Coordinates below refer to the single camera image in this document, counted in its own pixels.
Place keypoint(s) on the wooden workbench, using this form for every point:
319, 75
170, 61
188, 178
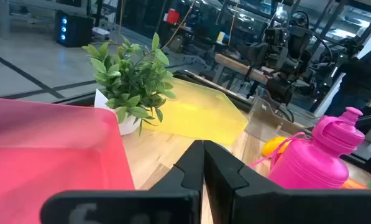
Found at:
235, 65

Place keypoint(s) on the yellow translucent plastic bin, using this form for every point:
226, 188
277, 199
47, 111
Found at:
197, 115

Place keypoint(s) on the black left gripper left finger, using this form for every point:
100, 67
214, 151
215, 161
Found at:
172, 186

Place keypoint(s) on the clear plastic bin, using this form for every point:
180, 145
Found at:
266, 121

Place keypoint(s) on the pink plastic bin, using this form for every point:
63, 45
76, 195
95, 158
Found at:
48, 149

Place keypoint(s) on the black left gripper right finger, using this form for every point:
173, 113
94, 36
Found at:
235, 193

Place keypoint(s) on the black computer tower blue lights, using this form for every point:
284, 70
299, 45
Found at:
75, 29

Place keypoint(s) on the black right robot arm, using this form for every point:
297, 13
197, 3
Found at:
280, 88

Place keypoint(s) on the pink plastic bottle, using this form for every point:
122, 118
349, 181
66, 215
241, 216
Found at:
309, 165

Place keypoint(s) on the red canister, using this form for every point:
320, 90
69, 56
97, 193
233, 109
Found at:
172, 16

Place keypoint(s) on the green plant in white pot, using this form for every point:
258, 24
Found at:
132, 77

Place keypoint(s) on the red orange mango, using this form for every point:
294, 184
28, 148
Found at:
354, 185

